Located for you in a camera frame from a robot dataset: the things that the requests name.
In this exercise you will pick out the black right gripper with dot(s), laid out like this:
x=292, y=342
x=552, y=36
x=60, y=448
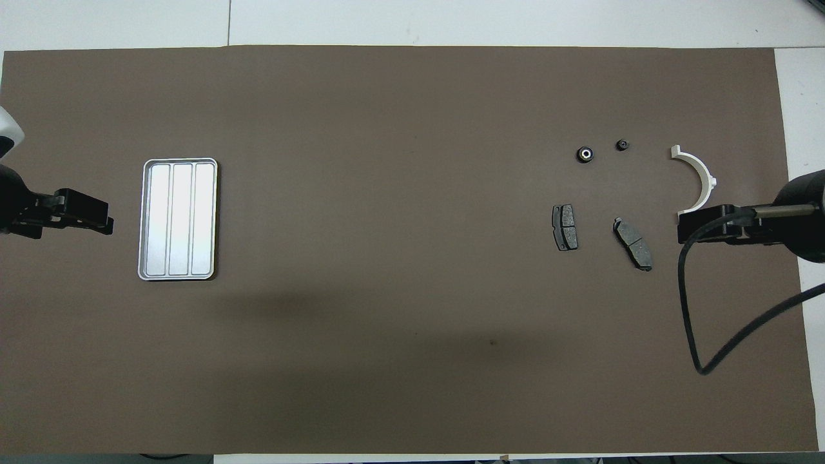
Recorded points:
x=799, y=219

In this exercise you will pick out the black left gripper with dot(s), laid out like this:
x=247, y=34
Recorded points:
x=77, y=207

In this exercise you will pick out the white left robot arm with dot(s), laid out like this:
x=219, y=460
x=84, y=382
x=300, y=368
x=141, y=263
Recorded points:
x=8, y=132

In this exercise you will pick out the silver metal tray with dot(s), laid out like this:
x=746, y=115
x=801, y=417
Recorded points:
x=178, y=219

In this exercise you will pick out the long dark brake pad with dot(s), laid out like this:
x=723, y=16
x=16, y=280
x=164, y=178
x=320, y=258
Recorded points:
x=633, y=243

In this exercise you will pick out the short dark brake pad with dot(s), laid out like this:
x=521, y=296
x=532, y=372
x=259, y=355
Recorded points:
x=565, y=227

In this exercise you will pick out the brown table mat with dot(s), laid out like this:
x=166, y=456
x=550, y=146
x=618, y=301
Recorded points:
x=387, y=193

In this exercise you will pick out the white semicircular bracket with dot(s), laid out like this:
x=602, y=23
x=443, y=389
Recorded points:
x=702, y=174

